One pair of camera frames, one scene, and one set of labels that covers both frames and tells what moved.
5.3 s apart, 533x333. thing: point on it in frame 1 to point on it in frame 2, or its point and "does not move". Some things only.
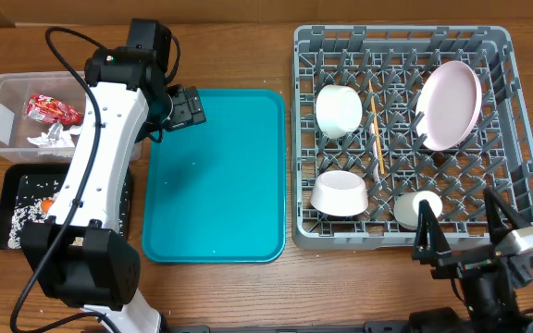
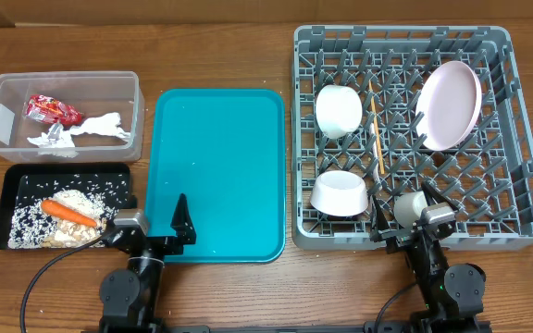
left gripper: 189,106 to 184,231
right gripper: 427,245 to 378,223
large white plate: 448,104 does not move
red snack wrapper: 49,110 does not move
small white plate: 339,110 does not move
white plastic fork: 376,154 does not move
